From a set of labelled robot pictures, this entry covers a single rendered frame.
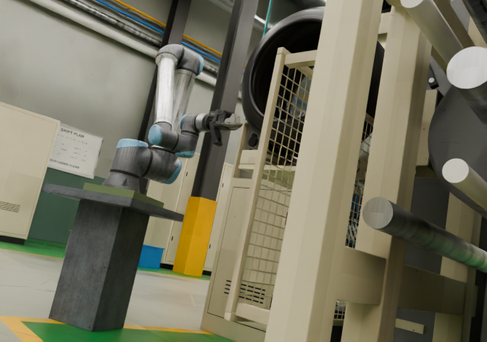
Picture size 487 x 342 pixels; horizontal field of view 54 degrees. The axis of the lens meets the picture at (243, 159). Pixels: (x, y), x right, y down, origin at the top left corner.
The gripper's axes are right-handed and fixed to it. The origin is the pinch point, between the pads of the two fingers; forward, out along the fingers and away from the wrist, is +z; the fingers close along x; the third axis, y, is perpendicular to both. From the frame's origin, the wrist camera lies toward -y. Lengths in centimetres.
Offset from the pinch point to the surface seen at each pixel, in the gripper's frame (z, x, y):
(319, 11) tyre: 40, -12, 42
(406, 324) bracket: 76, 24, -67
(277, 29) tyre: 21.7, -12.8, 37.3
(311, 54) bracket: 75, -60, -3
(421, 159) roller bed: 76, 18, -8
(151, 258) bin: -424, 324, -87
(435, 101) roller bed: 78, 18, 14
